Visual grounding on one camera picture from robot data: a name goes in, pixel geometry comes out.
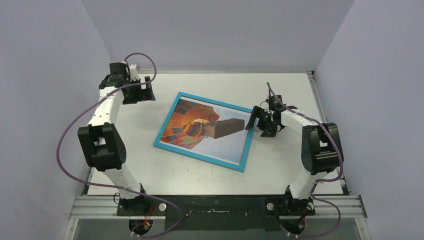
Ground aluminium rail front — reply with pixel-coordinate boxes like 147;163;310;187
69;195;368;220

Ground hot air balloon photo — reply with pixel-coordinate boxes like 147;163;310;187
158;96;253;167

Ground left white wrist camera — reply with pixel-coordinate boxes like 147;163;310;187
126;64;141;82

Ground blue wooden picture frame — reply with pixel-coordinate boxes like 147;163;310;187
152;91;257;173

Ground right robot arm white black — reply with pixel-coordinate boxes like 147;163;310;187
245;95;344;215

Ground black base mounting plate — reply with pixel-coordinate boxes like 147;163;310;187
115;194;316;235

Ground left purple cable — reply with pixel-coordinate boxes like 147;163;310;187
55;52;184;239

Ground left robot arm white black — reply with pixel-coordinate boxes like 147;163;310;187
77;61;155;216

